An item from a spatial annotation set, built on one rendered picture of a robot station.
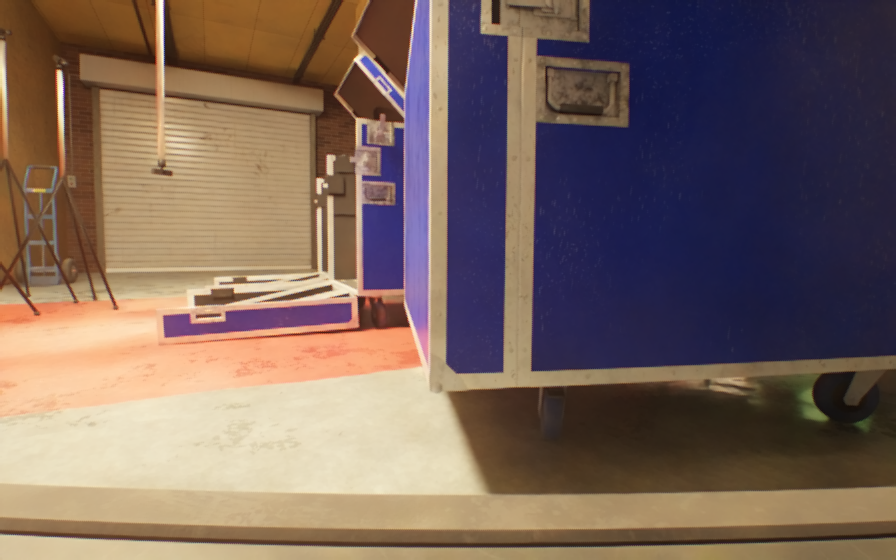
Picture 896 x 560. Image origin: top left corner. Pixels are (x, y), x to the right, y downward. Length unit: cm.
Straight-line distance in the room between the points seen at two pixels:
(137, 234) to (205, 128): 190
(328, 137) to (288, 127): 70
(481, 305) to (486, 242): 10
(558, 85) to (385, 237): 143
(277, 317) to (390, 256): 56
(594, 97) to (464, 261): 34
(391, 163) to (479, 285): 149
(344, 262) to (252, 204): 513
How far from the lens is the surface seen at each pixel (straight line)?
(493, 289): 70
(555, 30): 80
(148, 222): 794
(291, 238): 799
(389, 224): 209
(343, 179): 294
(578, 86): 80
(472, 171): 70
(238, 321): 203
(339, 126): 853
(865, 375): 133
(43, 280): 594
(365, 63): 344
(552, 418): 90
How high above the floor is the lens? 39
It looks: 4 degrees down
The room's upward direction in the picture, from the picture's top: straight up
